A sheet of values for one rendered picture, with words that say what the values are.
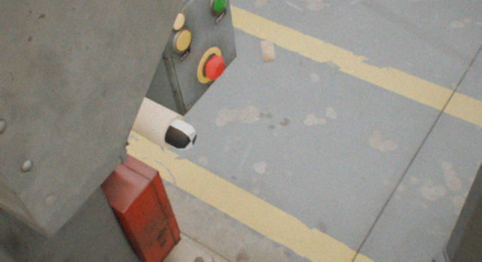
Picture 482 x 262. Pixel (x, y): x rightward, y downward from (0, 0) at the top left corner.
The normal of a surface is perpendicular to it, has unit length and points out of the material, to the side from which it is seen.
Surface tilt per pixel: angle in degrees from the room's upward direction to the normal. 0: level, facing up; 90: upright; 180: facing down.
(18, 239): 90
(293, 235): 0
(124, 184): 0
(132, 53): 90
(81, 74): 90
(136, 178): 0
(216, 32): 90
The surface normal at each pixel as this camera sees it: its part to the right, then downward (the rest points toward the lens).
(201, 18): 0.83, 0.40
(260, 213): -0.08, -0.60
